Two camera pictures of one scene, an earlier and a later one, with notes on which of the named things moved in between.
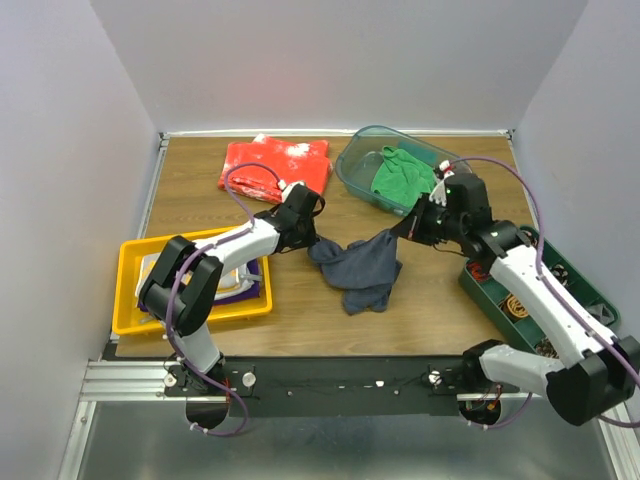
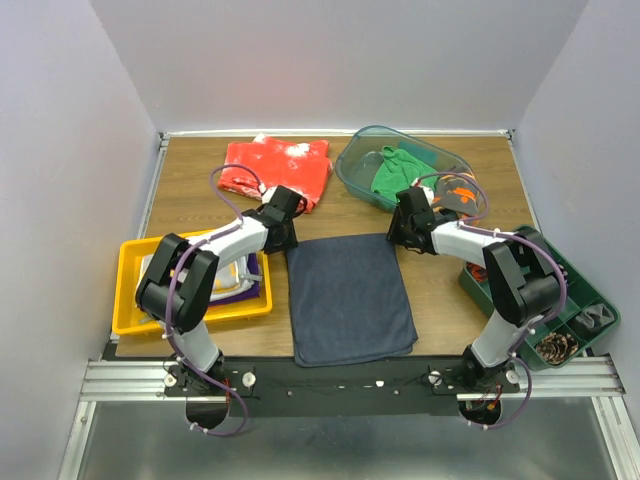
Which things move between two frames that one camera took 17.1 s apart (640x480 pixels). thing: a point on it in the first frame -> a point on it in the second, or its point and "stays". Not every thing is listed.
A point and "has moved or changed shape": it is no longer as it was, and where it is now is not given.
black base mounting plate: [325, 387] stays
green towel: [400, 178] stays
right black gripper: [412, 225] -> [393, 233]
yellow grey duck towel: [236, 279] stays
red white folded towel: [304, 161] stays
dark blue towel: [366, 270] has moved or changed shape
